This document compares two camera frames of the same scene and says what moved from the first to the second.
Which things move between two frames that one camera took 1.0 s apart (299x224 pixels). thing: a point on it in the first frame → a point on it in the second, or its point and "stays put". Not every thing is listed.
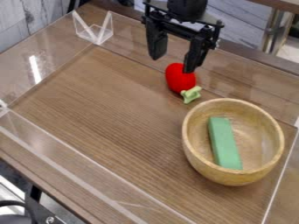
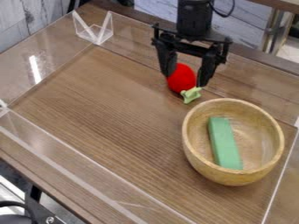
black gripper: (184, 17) → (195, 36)
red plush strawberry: (181, 82) stays put
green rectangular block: (224, 143) stays put
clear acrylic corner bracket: (95, 33) stays put
